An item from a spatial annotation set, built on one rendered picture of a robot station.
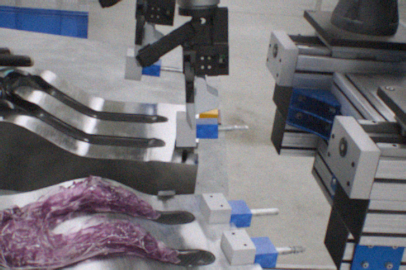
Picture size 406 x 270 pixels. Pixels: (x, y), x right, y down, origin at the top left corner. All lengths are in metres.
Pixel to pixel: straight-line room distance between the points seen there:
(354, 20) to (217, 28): 0.48
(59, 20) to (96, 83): 2.71
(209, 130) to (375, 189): 0.30
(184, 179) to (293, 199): 1.79
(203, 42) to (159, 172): 0.24
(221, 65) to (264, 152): 2.16
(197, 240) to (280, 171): 2.14
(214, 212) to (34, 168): 0.34
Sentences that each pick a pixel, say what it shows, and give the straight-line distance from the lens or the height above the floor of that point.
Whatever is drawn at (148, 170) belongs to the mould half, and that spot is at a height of 0.87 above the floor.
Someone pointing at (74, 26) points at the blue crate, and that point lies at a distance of 4.46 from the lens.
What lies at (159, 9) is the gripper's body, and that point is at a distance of 1.45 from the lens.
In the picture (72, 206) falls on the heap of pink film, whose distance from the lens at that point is 1.03.
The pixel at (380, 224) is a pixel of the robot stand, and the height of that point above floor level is 0.86.
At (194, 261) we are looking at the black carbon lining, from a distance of 1.03.
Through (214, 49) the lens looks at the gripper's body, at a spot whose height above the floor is 1.08.
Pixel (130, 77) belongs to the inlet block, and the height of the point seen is 0.91.
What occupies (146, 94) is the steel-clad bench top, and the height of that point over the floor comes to 0.80.
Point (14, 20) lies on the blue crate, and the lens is 4.44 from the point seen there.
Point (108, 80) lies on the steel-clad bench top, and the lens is 1.77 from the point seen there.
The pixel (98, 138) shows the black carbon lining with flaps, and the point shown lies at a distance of 1.28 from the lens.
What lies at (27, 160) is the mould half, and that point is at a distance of 1.24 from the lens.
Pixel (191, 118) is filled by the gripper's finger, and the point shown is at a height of 0.96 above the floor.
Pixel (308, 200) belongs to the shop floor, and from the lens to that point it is 2.99.
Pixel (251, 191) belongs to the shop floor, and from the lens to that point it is 2.97.
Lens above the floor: 1.45
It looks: 25 degrees down
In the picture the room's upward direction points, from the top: 8 degrees clockwise
